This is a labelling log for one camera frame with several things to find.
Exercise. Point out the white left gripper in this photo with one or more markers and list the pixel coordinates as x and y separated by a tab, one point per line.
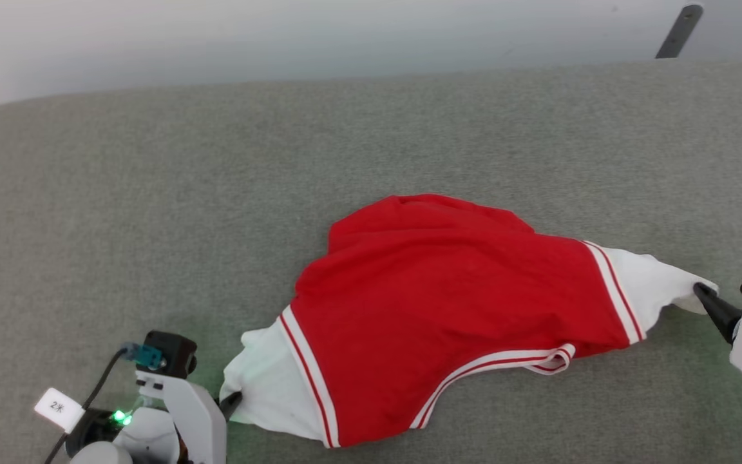
200	419

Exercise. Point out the red and white shirt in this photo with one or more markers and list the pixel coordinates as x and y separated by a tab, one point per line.
442	309

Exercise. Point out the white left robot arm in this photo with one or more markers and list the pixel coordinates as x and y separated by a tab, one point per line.
139	441

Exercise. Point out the white label tag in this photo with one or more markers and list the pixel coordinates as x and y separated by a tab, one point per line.
58	408

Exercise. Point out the grey fabric sofa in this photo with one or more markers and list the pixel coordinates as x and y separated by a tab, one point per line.
152	225

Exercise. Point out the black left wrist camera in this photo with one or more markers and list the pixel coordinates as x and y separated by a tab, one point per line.
174	354

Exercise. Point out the grey metal bracket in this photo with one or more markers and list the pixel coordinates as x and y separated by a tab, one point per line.
679	31

